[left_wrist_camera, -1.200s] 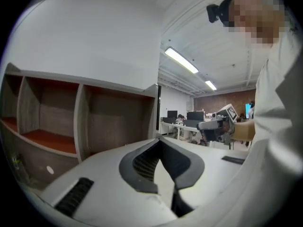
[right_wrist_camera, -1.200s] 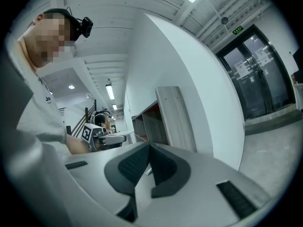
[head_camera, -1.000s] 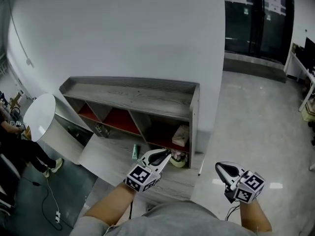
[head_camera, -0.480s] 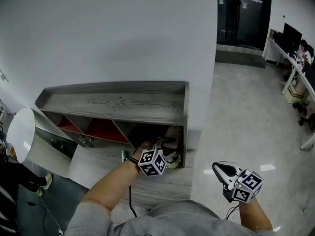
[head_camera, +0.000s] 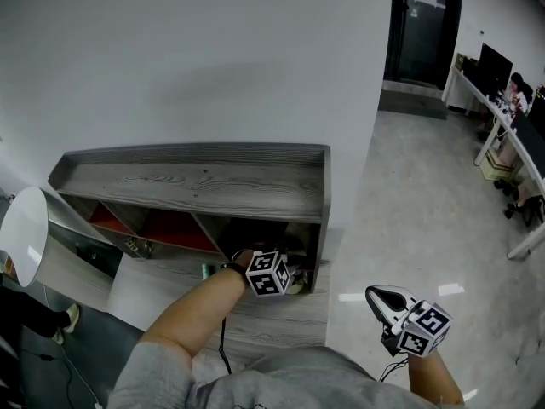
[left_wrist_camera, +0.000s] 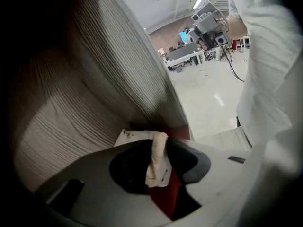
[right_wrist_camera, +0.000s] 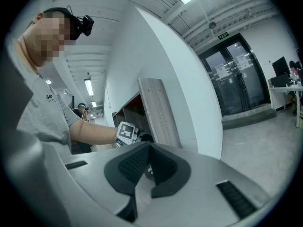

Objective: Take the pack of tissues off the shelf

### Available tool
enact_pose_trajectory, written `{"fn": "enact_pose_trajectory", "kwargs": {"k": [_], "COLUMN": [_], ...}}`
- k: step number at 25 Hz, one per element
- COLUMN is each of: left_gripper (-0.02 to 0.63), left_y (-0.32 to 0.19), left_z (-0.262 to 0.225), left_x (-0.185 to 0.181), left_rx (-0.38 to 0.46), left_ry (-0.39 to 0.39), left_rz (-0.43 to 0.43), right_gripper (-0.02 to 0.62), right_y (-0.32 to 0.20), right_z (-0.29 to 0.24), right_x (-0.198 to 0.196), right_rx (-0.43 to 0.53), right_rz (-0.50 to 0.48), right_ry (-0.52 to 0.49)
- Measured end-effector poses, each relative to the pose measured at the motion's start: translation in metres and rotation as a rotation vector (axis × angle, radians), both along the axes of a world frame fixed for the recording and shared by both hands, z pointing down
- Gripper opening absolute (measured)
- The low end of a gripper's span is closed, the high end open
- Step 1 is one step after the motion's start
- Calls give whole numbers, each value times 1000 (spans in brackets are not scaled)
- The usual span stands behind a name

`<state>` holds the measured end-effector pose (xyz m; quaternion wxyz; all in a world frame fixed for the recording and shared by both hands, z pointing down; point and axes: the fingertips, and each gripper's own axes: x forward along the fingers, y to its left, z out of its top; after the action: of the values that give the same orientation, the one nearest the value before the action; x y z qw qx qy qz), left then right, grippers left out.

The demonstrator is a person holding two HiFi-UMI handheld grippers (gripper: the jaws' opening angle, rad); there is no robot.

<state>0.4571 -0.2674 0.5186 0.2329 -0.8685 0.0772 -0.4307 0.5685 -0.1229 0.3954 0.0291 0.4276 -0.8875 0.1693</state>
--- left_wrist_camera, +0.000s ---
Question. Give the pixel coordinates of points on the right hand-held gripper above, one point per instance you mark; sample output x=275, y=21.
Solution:
x=208, y=25

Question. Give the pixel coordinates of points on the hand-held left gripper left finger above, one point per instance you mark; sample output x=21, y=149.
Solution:
x=94, y=174

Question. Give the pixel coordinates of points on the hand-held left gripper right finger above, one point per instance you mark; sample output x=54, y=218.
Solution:
x=220, y=171

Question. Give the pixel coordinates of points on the grey wooden shelf cabinet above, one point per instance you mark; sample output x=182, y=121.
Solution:
x=106, y=67

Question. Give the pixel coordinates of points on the person's right forearm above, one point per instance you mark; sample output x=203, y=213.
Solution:
x=236, y=27

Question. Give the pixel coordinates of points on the white office desk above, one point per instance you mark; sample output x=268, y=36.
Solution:
x=184, y=53

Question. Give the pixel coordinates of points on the person's right hand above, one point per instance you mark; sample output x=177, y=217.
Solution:
x=203, y=44

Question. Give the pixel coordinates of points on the long ceiling light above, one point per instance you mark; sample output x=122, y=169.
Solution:
x=198, y=2

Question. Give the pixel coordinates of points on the teal screen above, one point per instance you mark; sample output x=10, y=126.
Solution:
x=184, y=37

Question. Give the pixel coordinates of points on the person's grey shirt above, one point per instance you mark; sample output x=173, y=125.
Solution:
x=265, y=55

